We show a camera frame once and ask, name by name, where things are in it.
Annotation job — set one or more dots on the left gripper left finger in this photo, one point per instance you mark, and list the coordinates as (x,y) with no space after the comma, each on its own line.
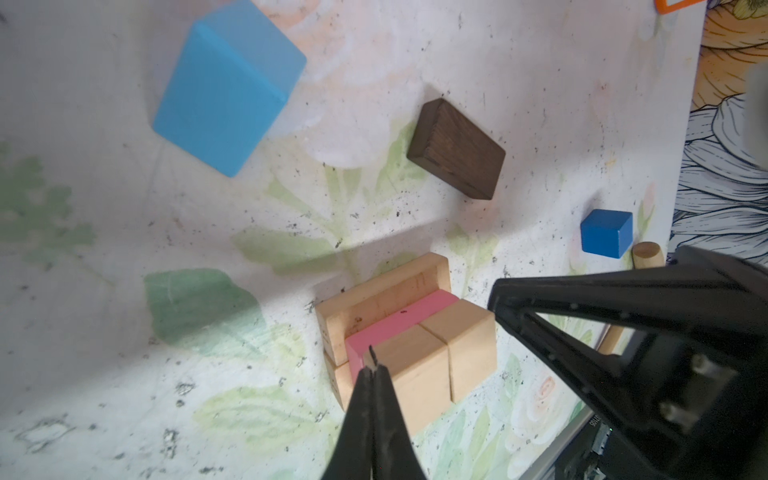
(352,457)

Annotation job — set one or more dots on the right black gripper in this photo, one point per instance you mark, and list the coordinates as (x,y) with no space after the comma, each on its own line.
(673,359)

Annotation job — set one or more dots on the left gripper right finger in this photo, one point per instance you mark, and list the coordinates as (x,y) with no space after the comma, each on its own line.
(393,454)

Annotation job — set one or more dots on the small wood cube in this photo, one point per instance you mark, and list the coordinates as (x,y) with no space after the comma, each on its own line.
(418,363)
(469,332)

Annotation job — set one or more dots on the pink block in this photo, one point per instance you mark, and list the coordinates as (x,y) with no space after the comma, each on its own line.
(400,321)

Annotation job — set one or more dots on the light blue triangular block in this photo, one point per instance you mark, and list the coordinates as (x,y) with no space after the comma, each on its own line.
(234,76)

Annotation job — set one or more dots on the blue cube block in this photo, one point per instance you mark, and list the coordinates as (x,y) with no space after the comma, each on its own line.
(607,233)

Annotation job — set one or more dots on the dark brown block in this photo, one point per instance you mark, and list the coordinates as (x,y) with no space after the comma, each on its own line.
(451,147)

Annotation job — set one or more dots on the orange plastic bottle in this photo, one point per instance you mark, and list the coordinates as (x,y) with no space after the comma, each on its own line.
(665,7)

